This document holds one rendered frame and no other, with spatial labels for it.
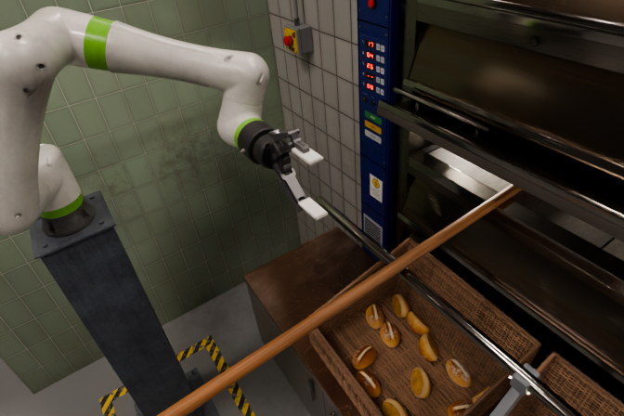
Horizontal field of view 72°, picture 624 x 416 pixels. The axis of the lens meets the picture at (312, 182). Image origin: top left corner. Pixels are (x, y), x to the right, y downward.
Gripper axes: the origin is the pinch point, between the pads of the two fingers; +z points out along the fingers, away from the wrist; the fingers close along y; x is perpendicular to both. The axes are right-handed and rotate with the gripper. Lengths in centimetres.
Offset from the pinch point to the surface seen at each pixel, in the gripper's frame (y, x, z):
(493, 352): 31.3, -17.6, 33.8
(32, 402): 149, 103, -117
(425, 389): 84, -25, 14
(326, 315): 28.3, 5.2, 7.4
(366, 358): 85, -17, -6
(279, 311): 91, -5, -45
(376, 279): 27.9, -9.9, 6.8
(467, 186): 30, -57, -5
